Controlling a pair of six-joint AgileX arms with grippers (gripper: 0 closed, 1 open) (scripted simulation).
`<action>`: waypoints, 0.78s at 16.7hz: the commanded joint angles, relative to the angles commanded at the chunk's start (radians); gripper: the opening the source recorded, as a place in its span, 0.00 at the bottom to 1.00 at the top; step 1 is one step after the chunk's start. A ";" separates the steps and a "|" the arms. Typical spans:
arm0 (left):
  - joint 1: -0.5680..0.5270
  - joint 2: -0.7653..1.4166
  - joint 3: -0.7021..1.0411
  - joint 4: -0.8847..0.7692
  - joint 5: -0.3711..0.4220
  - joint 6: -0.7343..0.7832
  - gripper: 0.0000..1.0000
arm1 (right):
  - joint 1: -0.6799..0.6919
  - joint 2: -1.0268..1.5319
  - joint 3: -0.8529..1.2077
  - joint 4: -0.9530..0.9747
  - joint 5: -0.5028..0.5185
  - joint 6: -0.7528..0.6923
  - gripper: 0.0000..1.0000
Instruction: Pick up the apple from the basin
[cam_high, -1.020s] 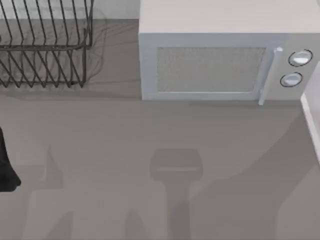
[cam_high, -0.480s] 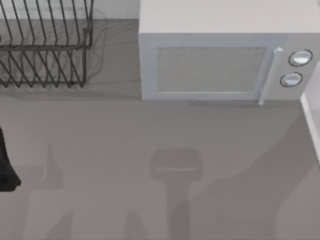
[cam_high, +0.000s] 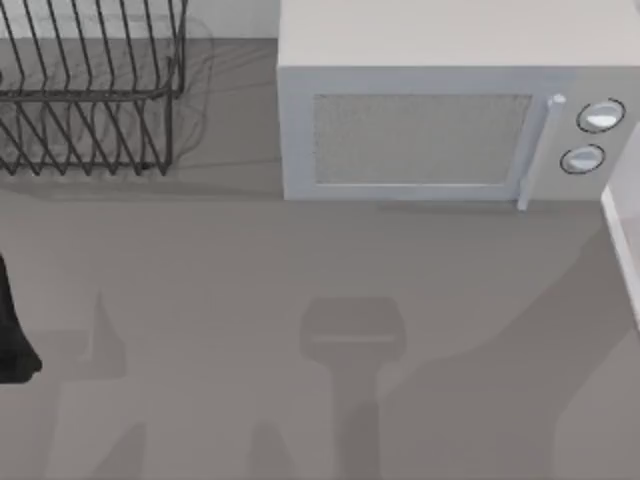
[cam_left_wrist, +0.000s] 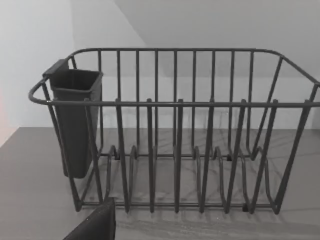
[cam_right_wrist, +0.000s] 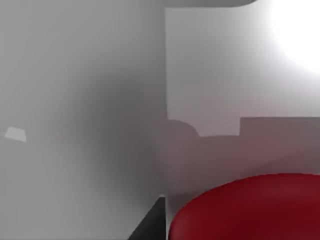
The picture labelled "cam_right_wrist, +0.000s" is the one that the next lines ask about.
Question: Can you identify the dark red round object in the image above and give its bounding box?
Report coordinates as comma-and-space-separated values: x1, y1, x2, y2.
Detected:
167, 172, 320, 240

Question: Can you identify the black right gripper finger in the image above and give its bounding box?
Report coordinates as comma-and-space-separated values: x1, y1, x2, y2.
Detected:
127, 196, 167, 240

